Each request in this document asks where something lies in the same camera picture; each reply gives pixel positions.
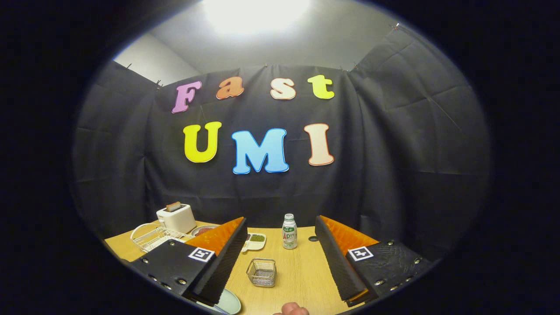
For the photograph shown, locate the black backdrop cloth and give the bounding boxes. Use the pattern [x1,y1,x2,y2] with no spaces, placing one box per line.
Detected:
[72,24,493,263]

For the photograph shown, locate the white toaster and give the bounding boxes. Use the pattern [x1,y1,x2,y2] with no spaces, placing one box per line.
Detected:
[156,204,196,234]

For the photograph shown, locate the pale green plate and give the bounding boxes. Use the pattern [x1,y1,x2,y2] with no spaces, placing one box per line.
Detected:
[196,288,242,315]

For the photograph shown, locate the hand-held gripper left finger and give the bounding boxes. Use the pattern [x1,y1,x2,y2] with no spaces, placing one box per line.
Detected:
[120,217,248,307]

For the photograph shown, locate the beige round plate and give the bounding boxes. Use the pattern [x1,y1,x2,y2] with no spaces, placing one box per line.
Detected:
[191,224,219,237]

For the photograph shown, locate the white drink bottle green label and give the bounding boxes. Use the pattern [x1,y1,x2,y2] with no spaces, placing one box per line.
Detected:
[282,213,298,250]

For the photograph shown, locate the metal wire basket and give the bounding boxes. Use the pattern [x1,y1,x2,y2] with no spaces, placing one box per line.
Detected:
[246,258,277,288]

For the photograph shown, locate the white divided tray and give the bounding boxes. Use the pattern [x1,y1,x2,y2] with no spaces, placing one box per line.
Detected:
[241,233,267,253]

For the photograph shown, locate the white wire dish rack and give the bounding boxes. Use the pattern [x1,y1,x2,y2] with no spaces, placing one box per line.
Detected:
[130,223,195,253]

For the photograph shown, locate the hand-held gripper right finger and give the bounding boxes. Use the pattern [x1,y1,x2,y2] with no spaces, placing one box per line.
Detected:
[315,215,438,307]

